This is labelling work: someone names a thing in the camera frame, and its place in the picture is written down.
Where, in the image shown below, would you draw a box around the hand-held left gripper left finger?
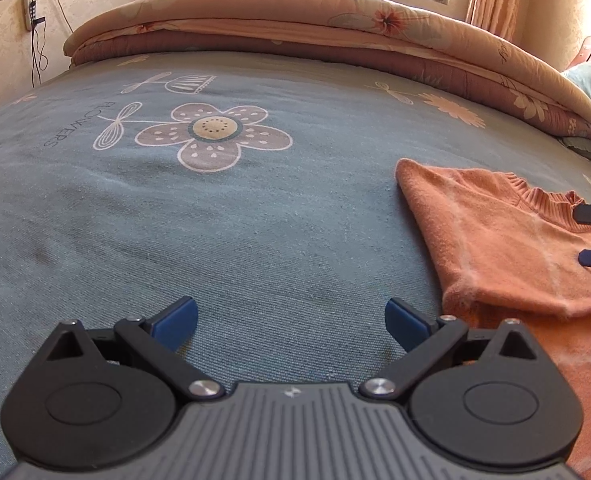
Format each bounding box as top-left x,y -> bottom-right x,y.
45,296 -> 226,403

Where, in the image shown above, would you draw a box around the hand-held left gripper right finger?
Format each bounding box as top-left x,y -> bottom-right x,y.
359,297 -> 543,403

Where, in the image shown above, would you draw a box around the orange knit sweater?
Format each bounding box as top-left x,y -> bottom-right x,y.
394,157 -> 591,480

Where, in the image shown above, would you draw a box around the flat teal pillow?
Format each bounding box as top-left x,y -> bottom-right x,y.
557,132 -> 591,167

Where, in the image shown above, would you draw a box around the folded pink floral quilt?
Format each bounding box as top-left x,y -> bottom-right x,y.
62,0 -> 591,144

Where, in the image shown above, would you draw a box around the black wall cables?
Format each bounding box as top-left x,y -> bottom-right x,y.
0,0 -> 77,87

